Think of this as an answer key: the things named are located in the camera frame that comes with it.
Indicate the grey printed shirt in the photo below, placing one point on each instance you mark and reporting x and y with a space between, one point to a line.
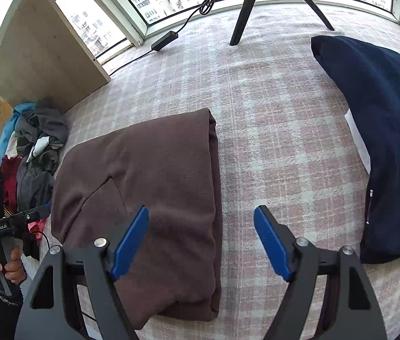
44 124

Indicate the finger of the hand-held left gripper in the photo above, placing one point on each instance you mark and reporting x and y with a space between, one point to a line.
40 212

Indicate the person's left forearm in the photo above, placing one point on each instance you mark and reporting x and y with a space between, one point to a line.
5 318

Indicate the person's left hand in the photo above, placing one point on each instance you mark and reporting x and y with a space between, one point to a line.
16 267

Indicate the white window frame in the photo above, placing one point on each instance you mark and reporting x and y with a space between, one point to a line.
122 10

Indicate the brown shirt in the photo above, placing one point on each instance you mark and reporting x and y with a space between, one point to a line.
150 184

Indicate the pink plaid blanket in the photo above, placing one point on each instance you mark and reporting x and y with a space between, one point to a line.
274 113

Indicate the navy folded shirt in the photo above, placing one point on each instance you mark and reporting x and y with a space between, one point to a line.
391 131

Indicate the dark red garment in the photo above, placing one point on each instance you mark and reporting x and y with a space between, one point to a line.
10 180

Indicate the cream garment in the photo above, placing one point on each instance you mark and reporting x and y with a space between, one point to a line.
10 147

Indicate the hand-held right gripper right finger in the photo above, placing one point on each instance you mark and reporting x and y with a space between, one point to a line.
272 241

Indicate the large wooden board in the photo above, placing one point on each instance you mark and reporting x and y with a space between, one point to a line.
44 60

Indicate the pink garment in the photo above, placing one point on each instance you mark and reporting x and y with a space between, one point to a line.
37 225

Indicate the blue garment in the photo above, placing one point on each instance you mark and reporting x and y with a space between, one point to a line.
8 131

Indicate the white cloth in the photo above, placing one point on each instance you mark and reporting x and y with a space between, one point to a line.
357 138

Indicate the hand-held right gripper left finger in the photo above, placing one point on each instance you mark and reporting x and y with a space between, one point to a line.
131 241

